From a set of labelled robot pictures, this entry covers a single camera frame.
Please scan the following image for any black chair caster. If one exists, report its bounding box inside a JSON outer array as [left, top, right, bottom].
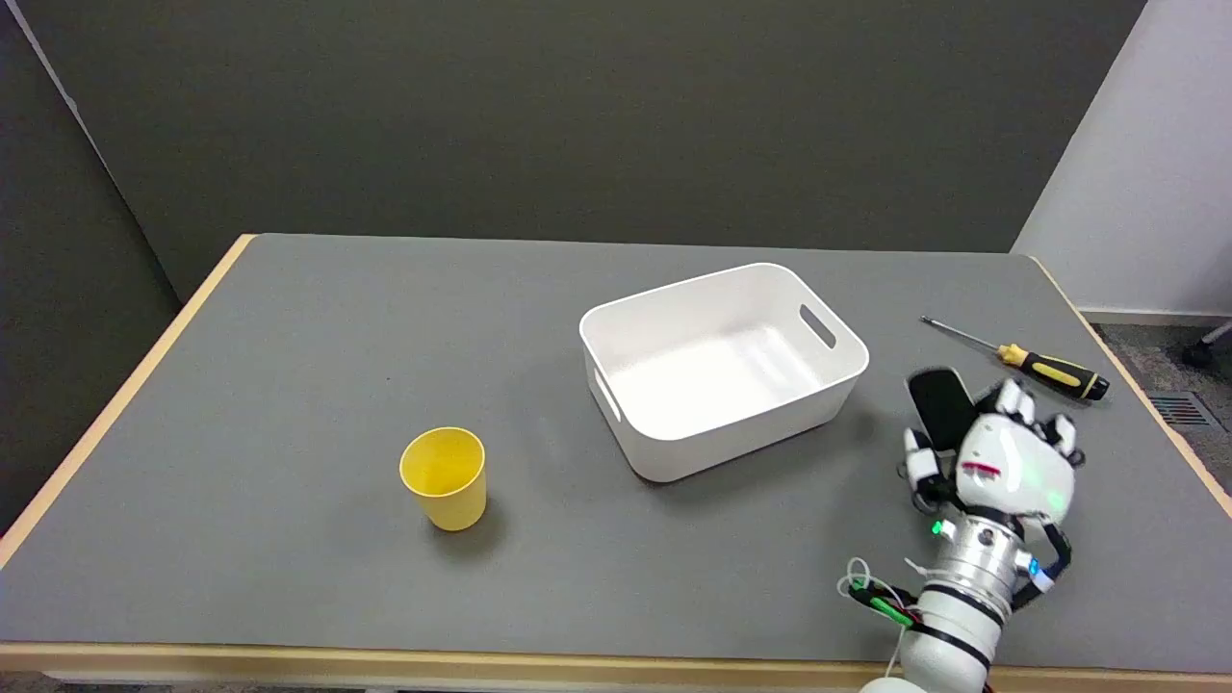
[[1182, 323, 1232, 369]]

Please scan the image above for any yellow plastic cup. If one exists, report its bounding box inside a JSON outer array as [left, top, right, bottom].
[[399, 426, 488, 532]]

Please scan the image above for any yellow black screwdriver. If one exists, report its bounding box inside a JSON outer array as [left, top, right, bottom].
[[920, 316, 1110, 402]]

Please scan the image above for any white plastic container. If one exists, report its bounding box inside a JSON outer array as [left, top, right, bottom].
[[578, 262, 870, 484]]

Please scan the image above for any black blackboard eraser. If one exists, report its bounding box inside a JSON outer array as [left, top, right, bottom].
[[908, 368, 978, 452]]

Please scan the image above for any floor vent grille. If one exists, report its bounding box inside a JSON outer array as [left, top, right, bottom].
[[1149, 392, 1218, 428]]

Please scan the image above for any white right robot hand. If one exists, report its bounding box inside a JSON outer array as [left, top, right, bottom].
[[900, 377, 1087, 527]]

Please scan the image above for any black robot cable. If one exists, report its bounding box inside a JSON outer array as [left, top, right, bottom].
[[1009, 525, 1073, 611]]

